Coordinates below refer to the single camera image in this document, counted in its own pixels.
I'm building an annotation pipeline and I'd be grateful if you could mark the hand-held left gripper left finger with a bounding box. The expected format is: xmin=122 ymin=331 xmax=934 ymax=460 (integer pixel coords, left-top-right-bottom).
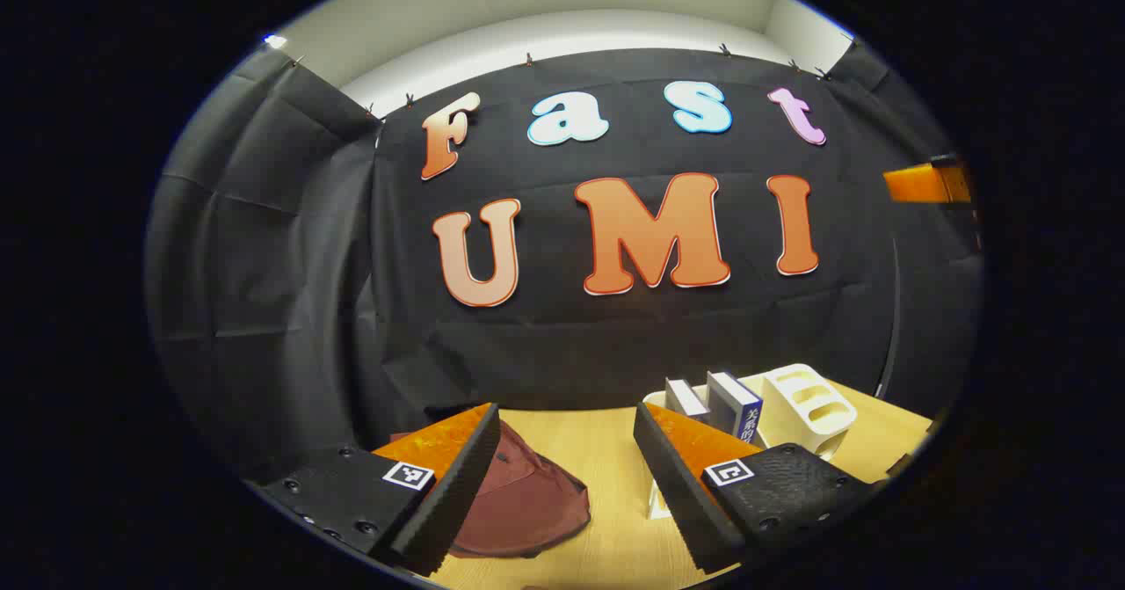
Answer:
xmin=255 ymin=403 xmax=503 ymax=578

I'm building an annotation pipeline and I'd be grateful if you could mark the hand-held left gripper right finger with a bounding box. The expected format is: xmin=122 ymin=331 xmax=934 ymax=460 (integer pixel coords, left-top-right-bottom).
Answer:
xmin=633 ymin=401 xmax=881 ymax=574

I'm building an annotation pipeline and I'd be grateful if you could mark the maroon schoolbag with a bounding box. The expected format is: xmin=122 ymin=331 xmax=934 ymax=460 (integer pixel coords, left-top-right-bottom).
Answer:
xmin=391 ymin=420 xmax=592 ymax=560

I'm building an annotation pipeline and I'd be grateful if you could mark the grey photo cover book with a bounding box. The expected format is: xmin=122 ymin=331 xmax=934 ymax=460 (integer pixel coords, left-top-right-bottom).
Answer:
xmin=664 ymin=378 xmax=711 ymax=422

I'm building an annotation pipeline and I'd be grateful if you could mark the blue cover book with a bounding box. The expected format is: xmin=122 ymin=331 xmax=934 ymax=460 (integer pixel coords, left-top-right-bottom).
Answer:
xmin=706 ymin=371 xmax=764 ymax=445

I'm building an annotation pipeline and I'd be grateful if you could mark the white bookshelf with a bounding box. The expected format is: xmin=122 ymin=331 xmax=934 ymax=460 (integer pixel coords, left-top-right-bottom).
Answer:
xmin=642 ymin=363 xmax=859 ymax=521

